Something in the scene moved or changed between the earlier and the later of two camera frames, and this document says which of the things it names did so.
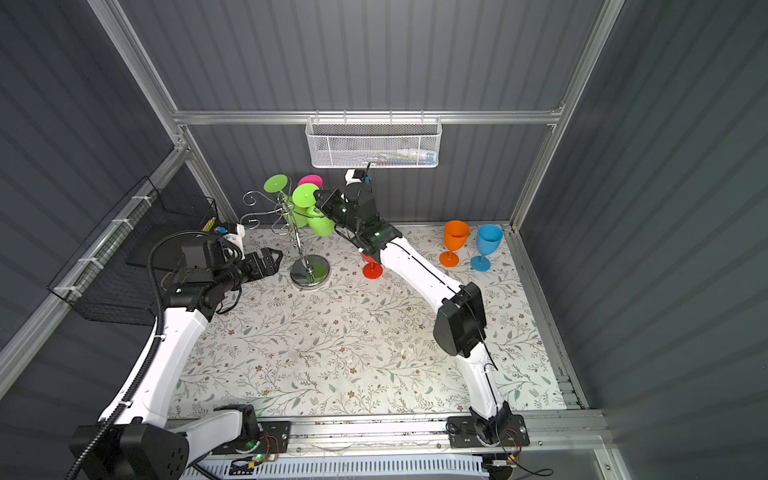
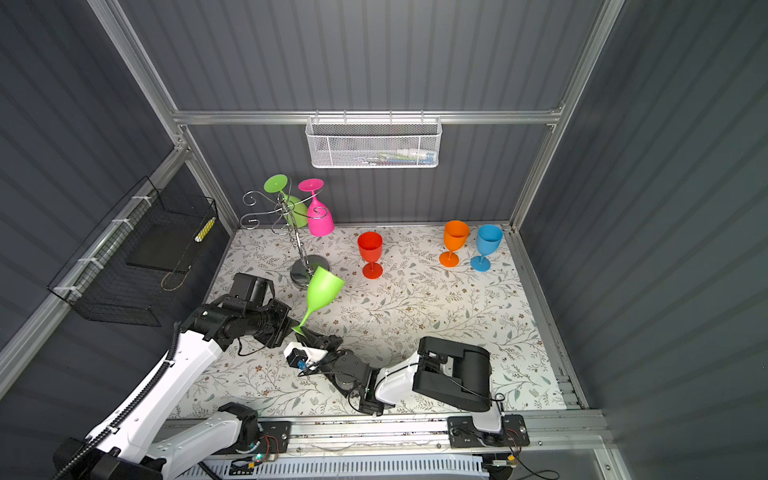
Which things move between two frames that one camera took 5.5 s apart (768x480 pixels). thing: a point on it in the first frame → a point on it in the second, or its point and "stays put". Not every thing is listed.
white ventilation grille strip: x=405 y=466 stays put
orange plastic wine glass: x=456 y=234 stays put
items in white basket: x=406 y=156 stays put
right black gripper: x=329 y=208 → x=329 y=343
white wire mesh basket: x=374 y=142 stays put
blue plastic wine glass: x=488 y=239 stays put
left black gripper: x=270 y=267 → x=286 y=323
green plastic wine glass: x=296 y=216 stays put
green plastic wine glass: x=307 y=212 → x=323 y=289
